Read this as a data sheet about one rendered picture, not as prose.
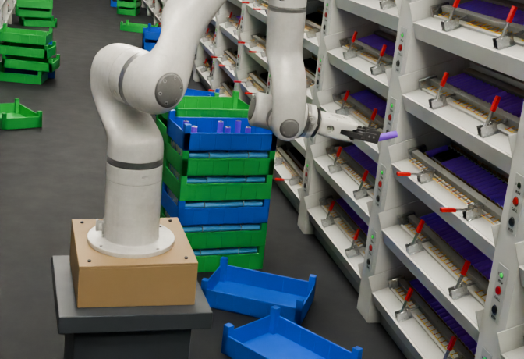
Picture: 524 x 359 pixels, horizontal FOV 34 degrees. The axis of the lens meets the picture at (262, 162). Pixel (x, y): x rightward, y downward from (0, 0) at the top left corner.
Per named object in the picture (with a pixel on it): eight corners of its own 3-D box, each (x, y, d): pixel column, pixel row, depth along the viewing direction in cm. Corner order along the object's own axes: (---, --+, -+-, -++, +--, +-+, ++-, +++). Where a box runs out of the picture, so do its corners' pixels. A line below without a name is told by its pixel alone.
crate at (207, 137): (183, 151, 254) (185, 125, 252) (166, 133, 272) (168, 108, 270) (275, 151, 266) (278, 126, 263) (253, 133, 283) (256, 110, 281)
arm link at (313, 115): (311, 107, 205) (323, 110, 205) (302, 99, 213) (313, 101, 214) (302, 140, 206) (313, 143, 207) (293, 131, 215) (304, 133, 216)
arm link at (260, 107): (312, 109, 204) (302, 98, 212) (260, 97, 200) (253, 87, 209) (301, 141, 206) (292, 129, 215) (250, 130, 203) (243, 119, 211)
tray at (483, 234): (498, 266, 178) (491, 226, 175) (394, 178, 235) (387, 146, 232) (584, 236, 181) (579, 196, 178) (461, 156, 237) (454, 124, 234)
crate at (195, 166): (181, 175, 257) (183, 151, 254) (164, 157, 275) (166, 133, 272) (273, 175, 268) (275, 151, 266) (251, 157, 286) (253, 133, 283)
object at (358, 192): (373, 231, 249) (363, 188, 244) (316, 169, 305) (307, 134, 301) (437, 209, 251) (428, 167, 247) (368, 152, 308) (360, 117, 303)
